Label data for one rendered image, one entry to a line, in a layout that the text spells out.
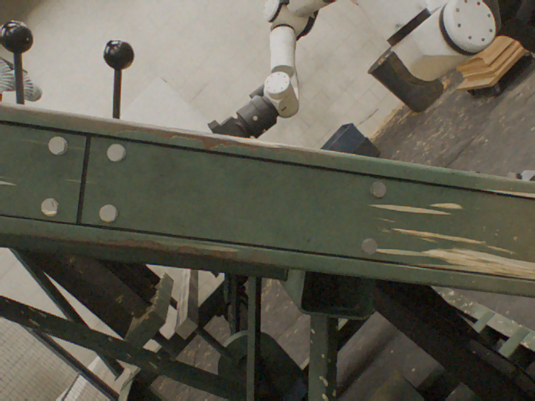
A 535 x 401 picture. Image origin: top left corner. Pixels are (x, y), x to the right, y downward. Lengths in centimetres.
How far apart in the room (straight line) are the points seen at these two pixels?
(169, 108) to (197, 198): 458
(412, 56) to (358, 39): 588
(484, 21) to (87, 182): 54
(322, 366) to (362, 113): 603
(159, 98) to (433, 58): 440
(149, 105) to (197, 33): 168
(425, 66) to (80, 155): 49
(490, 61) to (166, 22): 368
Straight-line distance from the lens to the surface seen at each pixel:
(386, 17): 76
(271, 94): 137
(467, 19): 77
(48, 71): 677
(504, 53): 442
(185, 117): 503
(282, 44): 149
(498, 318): 202
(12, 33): 72
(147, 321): 206
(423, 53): 76
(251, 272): 62
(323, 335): 62
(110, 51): 70
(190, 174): 47
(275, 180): 48
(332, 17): 662
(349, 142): 551
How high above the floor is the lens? 127
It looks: 8 degrees down
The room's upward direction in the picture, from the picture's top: 47 degrees counter-clockwise
